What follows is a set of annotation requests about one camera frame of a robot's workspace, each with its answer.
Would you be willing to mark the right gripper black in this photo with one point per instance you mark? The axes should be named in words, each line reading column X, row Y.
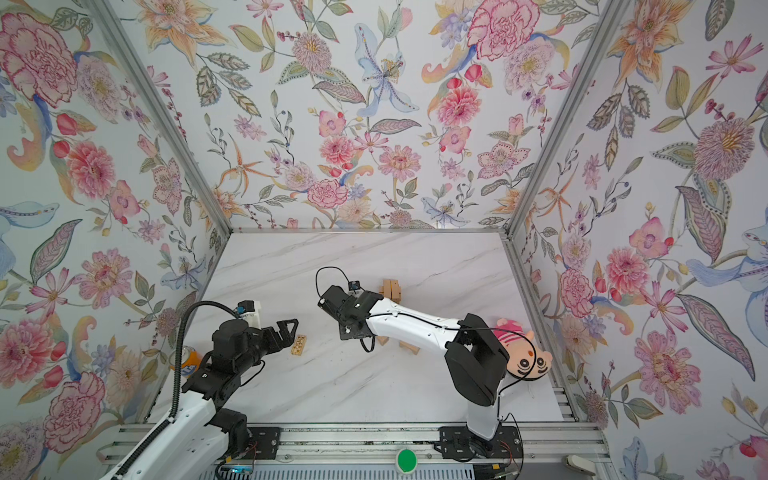
column 343, row 331

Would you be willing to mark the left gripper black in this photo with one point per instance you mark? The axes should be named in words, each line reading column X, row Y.
column 280, row 343

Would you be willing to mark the printed wood block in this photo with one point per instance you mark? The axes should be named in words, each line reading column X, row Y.
column 298, row 347

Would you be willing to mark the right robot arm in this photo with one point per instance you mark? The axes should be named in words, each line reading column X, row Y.
column 478, row 358

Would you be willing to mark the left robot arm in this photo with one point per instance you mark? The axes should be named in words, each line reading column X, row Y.
column 198, row 428

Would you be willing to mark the orange soda can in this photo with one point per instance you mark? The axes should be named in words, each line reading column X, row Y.
column 190, row 361

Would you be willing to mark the green round button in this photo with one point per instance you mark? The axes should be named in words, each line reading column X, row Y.
column 406, row 461

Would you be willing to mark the pink plush toy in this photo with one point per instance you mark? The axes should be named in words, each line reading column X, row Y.
column 527, row 362

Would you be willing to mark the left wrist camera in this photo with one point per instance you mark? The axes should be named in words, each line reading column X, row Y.
column 250, row 311

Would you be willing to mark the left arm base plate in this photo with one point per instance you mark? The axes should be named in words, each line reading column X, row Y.
column 253, row 443

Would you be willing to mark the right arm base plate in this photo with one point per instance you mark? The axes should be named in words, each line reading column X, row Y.
column 458, row 443

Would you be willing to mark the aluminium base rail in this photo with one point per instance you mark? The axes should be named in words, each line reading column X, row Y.
column 367, row 451

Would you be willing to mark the white device on rail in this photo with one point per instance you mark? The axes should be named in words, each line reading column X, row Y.
column 581, row 465

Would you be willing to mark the left corner aluminium post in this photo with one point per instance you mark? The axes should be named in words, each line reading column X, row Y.
column 116, row 37

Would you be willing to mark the corner aluminium post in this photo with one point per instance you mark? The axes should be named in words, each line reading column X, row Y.
column 116, row 37
column 607, row 25

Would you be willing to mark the right corner aluminium post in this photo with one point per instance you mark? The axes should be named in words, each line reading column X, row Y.
column 607, row 25

